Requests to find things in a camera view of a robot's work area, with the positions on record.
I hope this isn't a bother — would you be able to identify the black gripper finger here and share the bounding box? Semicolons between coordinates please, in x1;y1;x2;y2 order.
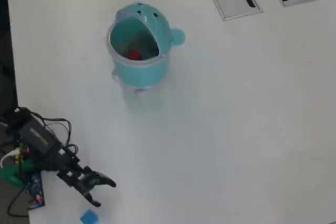
83;170;117;188
77;186;102;208

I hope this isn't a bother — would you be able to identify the small green driver board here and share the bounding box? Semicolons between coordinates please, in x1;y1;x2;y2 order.
19;145;32;158

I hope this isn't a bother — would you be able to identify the red block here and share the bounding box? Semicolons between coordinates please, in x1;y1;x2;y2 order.
128;49;142;61

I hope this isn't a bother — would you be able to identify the black power cable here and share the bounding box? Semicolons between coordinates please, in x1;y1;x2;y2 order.
6;188;29;218

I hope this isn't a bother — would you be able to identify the yellow connector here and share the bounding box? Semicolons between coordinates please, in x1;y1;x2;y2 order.
13;147;24;166

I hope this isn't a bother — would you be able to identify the teal whale-shaped bin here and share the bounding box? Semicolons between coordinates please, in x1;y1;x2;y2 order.
106;2;186;96

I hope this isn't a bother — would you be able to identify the green table clamp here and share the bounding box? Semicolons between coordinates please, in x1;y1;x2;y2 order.
0;161;34;188

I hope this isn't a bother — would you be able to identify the white cable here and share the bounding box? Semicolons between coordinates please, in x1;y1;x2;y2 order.
0;149;20;169

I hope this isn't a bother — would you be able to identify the blue block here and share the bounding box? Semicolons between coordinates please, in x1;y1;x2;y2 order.
79;209;100;224

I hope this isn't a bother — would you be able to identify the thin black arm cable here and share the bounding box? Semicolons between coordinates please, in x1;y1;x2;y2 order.
34;113;79;162

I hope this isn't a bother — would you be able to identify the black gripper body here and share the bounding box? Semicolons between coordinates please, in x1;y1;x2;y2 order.
58;165;86;194

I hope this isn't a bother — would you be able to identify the blue circuit board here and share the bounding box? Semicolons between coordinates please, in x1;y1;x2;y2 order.
25;173;45;209

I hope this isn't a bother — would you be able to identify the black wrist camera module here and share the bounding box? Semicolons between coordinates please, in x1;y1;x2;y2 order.
81;173;97;188

